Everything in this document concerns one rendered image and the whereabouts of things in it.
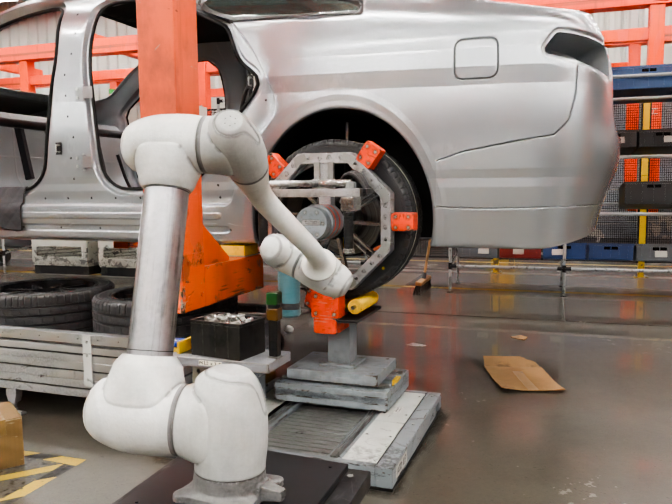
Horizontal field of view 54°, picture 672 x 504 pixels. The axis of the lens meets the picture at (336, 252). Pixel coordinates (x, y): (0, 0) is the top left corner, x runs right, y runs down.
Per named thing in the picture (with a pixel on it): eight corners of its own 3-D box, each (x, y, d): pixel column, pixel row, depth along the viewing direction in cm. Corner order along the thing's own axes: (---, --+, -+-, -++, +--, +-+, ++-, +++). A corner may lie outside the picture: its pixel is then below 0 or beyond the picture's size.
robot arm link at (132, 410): (167, 464, 133) (66, 455, 136) (194, 452, 149) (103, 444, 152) (202, 103, 144) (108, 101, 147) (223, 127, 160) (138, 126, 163)
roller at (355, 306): (380, 303, 284) (380, 289, 284) (359, 315, 257) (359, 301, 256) (367, 302, 286) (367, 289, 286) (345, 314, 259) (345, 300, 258)
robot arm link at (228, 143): (273, 144, 160) (219, 142, 161) (258, 95, 144) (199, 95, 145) (265, 190, 154) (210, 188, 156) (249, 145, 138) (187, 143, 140)
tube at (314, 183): (321, 189, 259) (321, 162, 258) (303, 189, 241) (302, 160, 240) (281, 189, 265) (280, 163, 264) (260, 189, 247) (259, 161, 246)
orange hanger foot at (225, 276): (264, 287, 307) (263, 213, 304) (206, 306, 258) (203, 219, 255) (233, 286, 313) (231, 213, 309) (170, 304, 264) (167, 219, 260)
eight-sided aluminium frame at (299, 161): (395, 289, 259) (395, 151, 254) (390, 292, 253) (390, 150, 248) (270, 284, 278) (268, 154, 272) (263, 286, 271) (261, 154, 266)
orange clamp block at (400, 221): (395, 229, 258) (417, 230, 255) (390, 231, 251) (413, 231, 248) (395, 212, 257) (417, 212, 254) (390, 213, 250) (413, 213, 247)
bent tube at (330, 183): (369, 188, 253) (369, 161, 252) (354, 189, 234) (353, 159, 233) (327, 189, 259) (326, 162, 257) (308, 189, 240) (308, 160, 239)
